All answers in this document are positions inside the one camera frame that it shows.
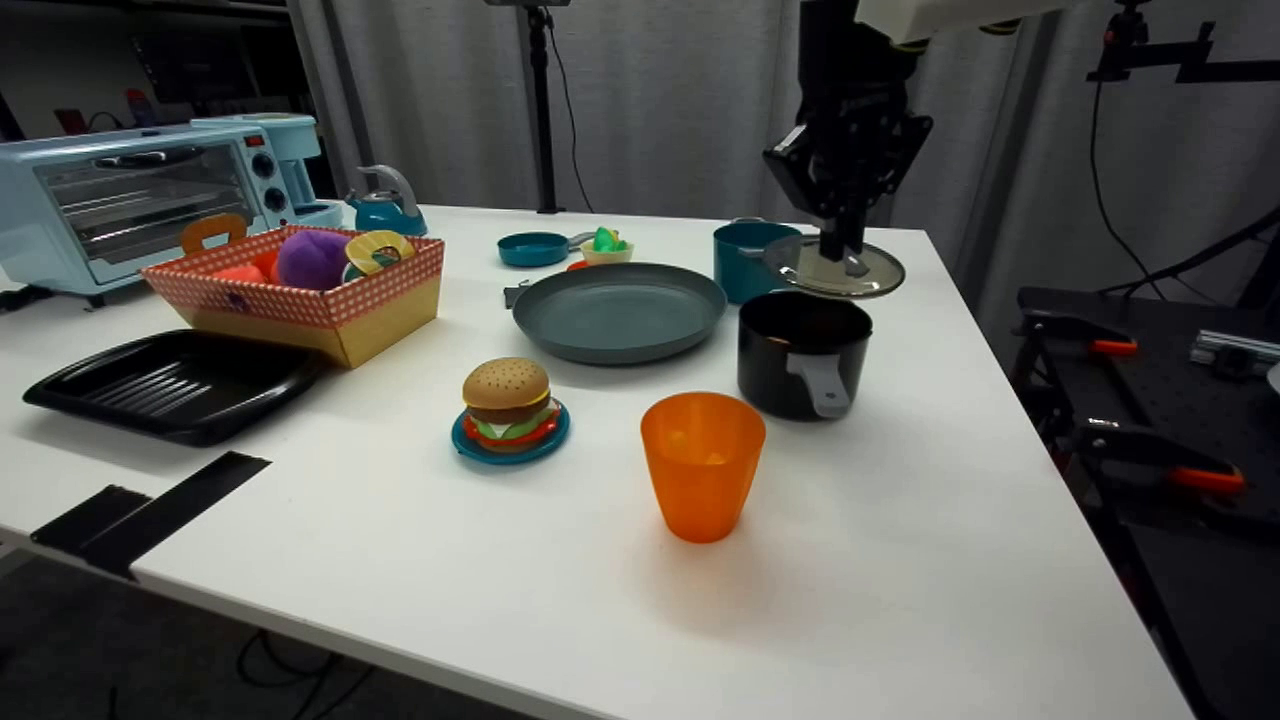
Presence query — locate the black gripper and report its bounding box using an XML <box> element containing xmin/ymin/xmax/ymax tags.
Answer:
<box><xmin>760</xmin><ymin>0</ymin><xmax>938</xmax><ymax>260</ymax></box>

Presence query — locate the small teal plate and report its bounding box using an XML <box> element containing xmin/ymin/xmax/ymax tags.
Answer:
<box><xmin>449</xmin><ymin>400</ymin><xmax>578</xmax><ymax>467</ymax></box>

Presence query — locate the toy burger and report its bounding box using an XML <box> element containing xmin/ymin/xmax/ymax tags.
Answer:
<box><xmin>461</xmin><ymin>352</ymin><xmax>560</xmax><ymax>454</ymax></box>

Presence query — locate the orange plastic cup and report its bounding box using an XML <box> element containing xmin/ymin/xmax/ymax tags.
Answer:
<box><xmin>637</xmin><ymin>387</ymin><xmax>771</xmax><ymax>546</ymax></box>

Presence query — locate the black tape strip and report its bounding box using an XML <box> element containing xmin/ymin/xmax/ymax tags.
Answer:
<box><xmin>29</xmin><ymin>446</ymin><xmax>273</xmax><ymax>581</ymax></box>

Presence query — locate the purple toy vegetable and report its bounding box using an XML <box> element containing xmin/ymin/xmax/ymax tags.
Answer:
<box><xmin>273</xmin><ymin>223</ymin><xmax>356</xmax><ymax>293</ymax></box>

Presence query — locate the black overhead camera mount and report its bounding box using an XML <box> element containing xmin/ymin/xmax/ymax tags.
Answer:
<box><xmin>1085</xmin><ymin>0</ymin><xmax>1280</xmax><ymax>88</ymax></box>

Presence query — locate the black tripod pole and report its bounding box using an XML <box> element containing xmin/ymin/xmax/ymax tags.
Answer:
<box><xmin>485</xmin><ymin>0</ymin><xmax>571</xmax><ymax>215</ymax></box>

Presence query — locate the red toy food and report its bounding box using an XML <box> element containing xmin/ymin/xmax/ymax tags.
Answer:
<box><xmin>214</xmin><ymin>255</ymin><xmax>281</xmax><ymax>287</ymax></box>

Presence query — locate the green and yellow toy food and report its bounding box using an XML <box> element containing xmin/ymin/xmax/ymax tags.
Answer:
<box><xmin>578</xmin><ymin>223</ymin><xmax>637</xmax><ymax>267</ymax></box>

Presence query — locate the red and yellow cardboard basket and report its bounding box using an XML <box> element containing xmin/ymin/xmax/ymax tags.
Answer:
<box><xmin>142</xmin><ymin>212</ymin><xmax>449</xmax><ymax>370</ymax></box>

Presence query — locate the dark shelving unit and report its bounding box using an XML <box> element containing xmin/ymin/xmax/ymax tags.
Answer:
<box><xmin>0</xmin><ymin>0</ymin><xmax>325</xmax><ymax>135</ymax></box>

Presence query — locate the black side table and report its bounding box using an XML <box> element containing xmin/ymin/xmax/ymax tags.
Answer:
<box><xmin>1014</xmin><ymin>282</ymin><xmax>1280</xmax><ymax>720</ymax></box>

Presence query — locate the teal toy kettle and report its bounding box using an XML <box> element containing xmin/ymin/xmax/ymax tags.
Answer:
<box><xmin>348</xmin><ymin>161</ymin><xmax>434</xmax><ymax>241</ymax></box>

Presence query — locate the small blue frying pan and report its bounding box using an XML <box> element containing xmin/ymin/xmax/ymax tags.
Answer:
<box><xmin>494</xmin><ymin>229</ymin><xmax>598</xmax><ymax>271</ymax></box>

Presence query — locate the light blue toaster oven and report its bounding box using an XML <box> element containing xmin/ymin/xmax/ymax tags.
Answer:
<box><xmin>0</xmin><ymin>111</ymin><xmax>344</xmax><ymax>301</ymax></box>

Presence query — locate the black baking tray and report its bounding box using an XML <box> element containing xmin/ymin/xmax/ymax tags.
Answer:
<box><xmin>22</xmin><ymin>329</ymin><xmax>332</xmax><ymax>446</ymax></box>

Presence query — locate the black clamp with orange handle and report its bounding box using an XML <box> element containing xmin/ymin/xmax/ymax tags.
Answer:
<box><xmin>1072</xmin><ymin>420</ymin><xmax>1251</xmax><ymax>504</ymax></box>
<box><xmin>1016</xmin><ymin>309</ymin><xmax>1144</xmax><ymax>363</ymax></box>

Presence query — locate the teal cup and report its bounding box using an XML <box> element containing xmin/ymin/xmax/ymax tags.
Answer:
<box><xmin>707</xmin><ymin>215</ymin><xmax>808</xmax><ymax>309</ymax></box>

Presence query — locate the black pot with grey handle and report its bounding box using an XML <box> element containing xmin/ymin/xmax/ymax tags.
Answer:
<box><xmin>736</xmin><ymin>287</ymin><xmax>875</xmax><ymax>422</ymax></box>

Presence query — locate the grey device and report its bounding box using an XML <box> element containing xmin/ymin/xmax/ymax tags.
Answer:
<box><xmin>1190</xmin><ymin>329</ymin><xmax>1280</xmax><ymax>382</ymax></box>

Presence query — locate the large grey frying pan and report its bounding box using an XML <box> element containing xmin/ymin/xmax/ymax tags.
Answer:
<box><xmin>499</xmin><ymin>260</ymin><xmax>731</xmax><ymax>370</ymax></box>

